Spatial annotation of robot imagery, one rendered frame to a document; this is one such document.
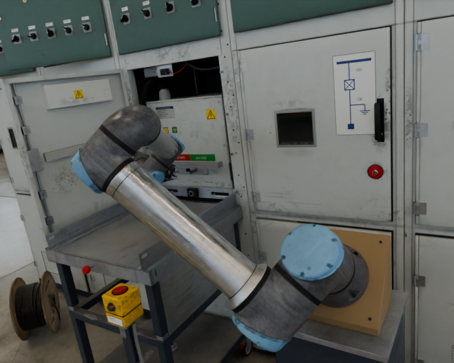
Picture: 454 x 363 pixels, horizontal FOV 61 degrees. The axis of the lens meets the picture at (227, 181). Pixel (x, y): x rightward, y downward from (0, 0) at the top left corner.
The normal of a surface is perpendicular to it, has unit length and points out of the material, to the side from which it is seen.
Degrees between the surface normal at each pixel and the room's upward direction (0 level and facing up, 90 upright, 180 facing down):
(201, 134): 90
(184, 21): 90
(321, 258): 43
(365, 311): 47
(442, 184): 90
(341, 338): 0
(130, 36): 90
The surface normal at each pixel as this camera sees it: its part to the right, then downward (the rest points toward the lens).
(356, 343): -0.12, -0.95
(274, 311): 0.03, -0.11
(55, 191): 0.79, 0.07
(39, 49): -0.18, 0.29
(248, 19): -0.51, 0.29
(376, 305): -0.47, -0.44
